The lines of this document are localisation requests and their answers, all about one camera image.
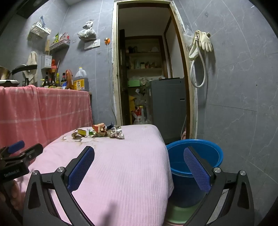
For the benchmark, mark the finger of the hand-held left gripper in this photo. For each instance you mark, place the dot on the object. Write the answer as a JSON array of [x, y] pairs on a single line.
[[16, 145], [32, 151]]

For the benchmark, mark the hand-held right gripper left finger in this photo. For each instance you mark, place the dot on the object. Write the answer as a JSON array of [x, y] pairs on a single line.
[[81, 168]]

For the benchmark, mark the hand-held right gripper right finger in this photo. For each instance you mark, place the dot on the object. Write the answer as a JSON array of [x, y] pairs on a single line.
[[196, 169]]

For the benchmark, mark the blue plastic bucket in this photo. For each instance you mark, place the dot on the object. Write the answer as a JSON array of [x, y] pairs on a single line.
[[180, 189]]

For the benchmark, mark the orange wrapper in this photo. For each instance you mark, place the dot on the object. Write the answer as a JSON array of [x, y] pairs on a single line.
[[98, 126]]

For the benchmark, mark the silver wrapper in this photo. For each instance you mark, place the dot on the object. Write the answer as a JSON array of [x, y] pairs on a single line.
[[117, 133]]

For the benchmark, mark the dark blue wrapper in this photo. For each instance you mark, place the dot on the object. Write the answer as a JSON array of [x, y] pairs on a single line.
[[110, 125]]

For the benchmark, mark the person's left hand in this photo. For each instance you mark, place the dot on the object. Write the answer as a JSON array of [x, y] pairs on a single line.
[[12, 191]]

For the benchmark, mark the pink item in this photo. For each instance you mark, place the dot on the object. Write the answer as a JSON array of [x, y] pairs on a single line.
[[184, 133]]

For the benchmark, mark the red checked cloth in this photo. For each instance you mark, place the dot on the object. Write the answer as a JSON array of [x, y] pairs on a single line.
[[43, 108]]

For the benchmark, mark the pink cloth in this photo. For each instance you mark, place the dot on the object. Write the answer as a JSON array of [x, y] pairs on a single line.
[[126, 169]]

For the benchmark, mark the green plastic basin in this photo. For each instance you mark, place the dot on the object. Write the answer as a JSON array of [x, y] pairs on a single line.
[[180, 214]]

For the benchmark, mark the induction cooker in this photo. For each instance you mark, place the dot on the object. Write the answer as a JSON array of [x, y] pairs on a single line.
[[8, 82]]

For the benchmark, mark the dark sauce bottle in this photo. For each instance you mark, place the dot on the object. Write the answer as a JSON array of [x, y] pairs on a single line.
[[45, 82], [52, 81]]

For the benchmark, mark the grey refrigerator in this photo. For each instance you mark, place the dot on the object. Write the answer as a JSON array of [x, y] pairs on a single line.
[[167, 104]]

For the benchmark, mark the yellow sauce bottle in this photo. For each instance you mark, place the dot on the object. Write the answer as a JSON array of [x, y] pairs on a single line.
[[58, 81]]

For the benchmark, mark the dark bottle blue label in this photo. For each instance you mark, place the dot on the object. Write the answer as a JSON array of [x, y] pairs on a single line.
[[63, 81]]

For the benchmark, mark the white and red sack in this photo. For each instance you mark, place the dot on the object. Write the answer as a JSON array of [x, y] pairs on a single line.
[[139, 115]]

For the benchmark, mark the yellow bag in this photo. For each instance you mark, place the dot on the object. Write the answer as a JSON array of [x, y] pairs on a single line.
[[131, 103]]

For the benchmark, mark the cooking oil jug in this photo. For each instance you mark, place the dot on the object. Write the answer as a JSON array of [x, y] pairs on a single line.
[[81, 81]]

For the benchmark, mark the hanging towel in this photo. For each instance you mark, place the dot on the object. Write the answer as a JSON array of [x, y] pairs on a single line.
[[32, 58]]

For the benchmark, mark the red hanging bag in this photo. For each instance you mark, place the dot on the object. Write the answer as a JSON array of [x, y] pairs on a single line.
[[53, 64]]

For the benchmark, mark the green box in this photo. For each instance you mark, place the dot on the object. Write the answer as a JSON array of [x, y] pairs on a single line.
[[133, 83]]

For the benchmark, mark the wooden cutting board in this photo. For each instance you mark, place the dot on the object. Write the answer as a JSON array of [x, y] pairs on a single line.
[[47, 46]]

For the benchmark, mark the dark wooden door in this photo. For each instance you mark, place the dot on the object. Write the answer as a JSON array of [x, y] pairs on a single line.
[[123, 65]]

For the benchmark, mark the green packet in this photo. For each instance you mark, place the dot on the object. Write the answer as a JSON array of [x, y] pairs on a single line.
[[57, 37]]

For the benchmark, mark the pink packet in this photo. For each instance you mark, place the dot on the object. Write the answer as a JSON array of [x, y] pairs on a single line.
[[64, 37]]

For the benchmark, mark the white rubber gloves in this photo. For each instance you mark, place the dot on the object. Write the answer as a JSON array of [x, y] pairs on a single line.
[[206, 42]]

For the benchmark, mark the storage shelf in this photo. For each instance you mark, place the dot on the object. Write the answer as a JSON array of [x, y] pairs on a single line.
[[143, 52]]

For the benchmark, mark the filled plastic bag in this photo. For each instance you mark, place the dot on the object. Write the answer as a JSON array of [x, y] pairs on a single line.
[[86, 32]]

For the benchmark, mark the clear plastic bag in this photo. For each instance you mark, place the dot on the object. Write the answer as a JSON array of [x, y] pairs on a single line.
[[187, 35]]

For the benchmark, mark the white wall box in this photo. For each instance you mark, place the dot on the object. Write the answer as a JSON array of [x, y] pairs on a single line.
[[45, 61]]

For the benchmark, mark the wooden door frame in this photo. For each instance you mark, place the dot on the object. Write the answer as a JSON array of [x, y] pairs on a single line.
[[115, 65]]

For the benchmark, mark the grey wall rack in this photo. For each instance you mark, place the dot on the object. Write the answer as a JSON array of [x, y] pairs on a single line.
[[59, 45]]

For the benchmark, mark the white wall basket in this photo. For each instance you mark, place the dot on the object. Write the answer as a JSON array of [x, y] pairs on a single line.
[[40, 29]]

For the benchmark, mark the wall switch panel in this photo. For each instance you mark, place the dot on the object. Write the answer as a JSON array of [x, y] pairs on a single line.
[[92, 45]]

